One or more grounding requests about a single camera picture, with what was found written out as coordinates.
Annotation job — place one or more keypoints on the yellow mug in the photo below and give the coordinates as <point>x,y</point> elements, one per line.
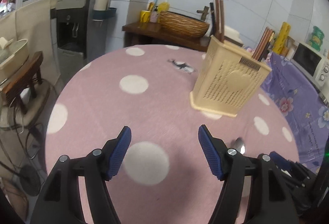
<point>145,16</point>

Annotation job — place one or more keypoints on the black chopstick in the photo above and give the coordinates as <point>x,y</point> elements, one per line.
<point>213,19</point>

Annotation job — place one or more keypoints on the white brown rice cooker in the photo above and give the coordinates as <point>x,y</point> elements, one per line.
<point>232,36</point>

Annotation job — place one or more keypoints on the bamboo faucet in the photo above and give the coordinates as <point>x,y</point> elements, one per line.
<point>203,13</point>

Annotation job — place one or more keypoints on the yellow soap bottle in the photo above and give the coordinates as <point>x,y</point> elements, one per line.
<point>163,6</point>

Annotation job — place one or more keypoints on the white microwave oven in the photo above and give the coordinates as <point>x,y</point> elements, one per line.
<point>313,65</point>

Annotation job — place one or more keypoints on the beige plastic utensil holder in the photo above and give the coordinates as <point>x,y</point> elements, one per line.
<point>229,77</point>

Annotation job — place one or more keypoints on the green stacked containers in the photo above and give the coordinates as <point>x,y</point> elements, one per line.
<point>316,38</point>

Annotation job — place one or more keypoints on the woven basin sink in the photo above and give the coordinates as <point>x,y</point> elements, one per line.
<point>183,25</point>

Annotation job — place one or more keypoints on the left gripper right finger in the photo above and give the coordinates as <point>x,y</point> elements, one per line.
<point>269,198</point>

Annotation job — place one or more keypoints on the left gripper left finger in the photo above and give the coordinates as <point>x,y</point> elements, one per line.
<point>59,200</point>

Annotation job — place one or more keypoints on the pink polka dot tablecloth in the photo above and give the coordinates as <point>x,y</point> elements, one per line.
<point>165,177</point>

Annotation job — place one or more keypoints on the purple floral cloth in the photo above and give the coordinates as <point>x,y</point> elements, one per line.
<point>303,109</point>

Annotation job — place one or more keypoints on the dark wooden counter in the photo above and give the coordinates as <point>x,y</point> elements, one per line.
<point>152,34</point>

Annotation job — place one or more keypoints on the yellow roll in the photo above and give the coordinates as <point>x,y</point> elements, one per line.
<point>282,36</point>

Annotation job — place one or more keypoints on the dark gold-banded chopstick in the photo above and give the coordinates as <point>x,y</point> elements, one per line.
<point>267,44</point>

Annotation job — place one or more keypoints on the brown wooden chopstick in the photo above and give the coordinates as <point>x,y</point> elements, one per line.
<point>264,43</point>
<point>260,44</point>
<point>222,18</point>
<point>217,20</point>

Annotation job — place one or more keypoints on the water dispenser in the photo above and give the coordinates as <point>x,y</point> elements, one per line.
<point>80,38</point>

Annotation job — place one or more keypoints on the small wooden stool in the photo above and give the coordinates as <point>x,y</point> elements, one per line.
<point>22,79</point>

